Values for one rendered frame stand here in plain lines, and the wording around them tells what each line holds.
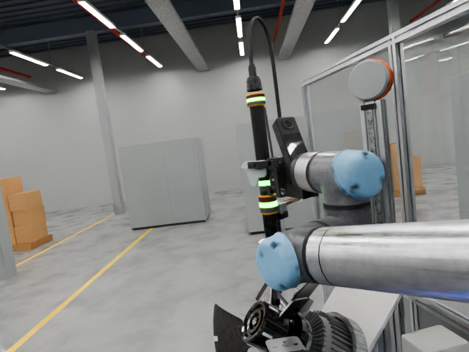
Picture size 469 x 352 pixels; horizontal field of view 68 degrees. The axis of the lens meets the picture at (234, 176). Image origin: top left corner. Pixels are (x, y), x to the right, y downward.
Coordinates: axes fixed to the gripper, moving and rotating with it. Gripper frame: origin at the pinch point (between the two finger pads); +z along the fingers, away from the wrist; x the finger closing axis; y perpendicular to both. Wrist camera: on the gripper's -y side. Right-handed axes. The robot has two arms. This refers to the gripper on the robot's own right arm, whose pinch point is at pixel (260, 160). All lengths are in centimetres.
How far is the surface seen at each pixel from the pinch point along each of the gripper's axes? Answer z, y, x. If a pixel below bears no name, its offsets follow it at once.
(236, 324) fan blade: 23, 51, -4
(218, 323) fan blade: 35, 56, -6
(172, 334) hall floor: 243, 166, 8
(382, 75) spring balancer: 22, -23, 64
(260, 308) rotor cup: 9.8, 41.4, -0.5
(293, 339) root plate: -0.4, 46.8, 3.1
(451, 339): 1, 69, 64
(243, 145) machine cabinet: 494, 1, 216
